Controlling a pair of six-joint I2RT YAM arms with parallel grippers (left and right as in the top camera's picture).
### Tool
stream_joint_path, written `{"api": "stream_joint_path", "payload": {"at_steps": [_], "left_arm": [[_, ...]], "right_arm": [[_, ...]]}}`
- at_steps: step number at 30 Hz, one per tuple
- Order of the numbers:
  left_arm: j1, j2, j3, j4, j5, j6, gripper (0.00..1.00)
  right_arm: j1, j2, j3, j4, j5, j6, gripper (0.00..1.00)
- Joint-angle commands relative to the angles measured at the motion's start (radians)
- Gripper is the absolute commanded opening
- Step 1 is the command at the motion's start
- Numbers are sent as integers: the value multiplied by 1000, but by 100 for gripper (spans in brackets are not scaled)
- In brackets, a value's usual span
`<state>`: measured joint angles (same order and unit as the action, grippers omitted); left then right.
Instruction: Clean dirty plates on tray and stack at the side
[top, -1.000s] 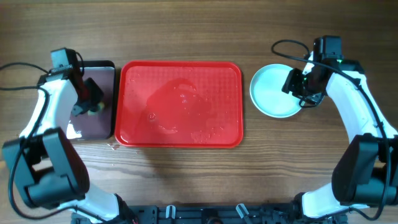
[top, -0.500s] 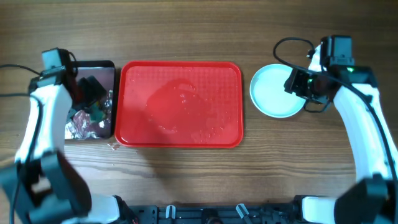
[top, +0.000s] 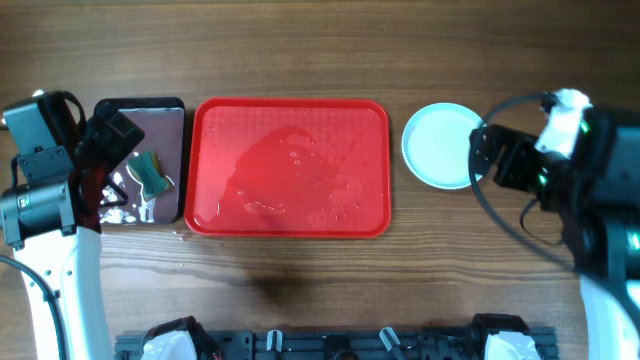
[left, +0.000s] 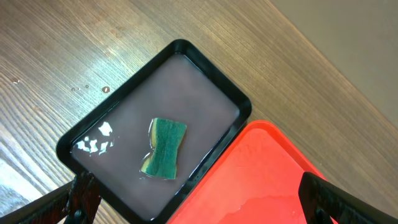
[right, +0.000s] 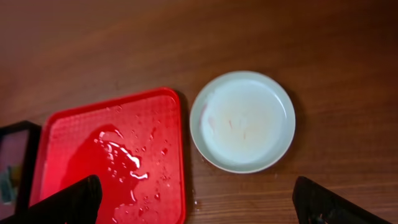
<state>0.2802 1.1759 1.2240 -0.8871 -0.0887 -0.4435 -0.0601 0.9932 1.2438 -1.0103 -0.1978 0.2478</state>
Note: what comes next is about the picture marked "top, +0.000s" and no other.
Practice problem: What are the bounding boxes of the green yellow sponge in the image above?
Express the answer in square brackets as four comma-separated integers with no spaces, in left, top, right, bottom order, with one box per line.
[126,151,174,202]

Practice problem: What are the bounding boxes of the light blue plate top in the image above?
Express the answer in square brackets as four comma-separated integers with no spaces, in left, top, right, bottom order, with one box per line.
[401,102,482,190]

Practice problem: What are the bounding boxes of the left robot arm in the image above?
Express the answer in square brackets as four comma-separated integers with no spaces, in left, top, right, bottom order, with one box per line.
[1,100,144,359]

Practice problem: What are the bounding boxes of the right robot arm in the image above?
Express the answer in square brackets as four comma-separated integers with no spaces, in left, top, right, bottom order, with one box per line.
[469,107,639,359]

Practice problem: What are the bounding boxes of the black water tray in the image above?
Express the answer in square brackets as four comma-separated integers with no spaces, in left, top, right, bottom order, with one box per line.
[96,97,188,225]

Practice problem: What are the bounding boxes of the red plastic tray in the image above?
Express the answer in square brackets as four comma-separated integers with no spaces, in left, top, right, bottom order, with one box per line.
[184,97,392,239]

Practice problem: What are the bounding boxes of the black mounting rail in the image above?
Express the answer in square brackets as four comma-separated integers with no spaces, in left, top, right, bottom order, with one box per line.
[113,313,560,360]

